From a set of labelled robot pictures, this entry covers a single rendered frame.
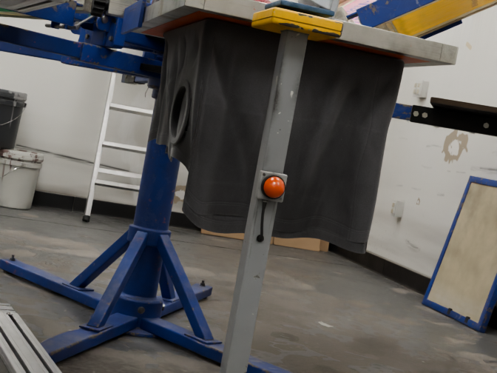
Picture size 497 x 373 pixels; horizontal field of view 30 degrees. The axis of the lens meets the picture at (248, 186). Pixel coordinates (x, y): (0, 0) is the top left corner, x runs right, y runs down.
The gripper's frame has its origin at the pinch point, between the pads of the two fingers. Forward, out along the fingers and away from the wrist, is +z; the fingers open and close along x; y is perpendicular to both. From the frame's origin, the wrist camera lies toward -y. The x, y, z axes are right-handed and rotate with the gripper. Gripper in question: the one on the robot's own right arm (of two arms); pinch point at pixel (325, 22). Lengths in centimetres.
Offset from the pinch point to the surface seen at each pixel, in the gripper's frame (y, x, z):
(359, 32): -6.9, 1.9, 0.8
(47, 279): 28, -184, 93
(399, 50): -16.2, 1.9, 2.5
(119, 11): 31, -80, -2
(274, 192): 12.2, 25.1, 34.0
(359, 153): -16.0, -8.1, 24.5
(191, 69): 22.1, -14.7, 13.5
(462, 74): -200, -315, -34
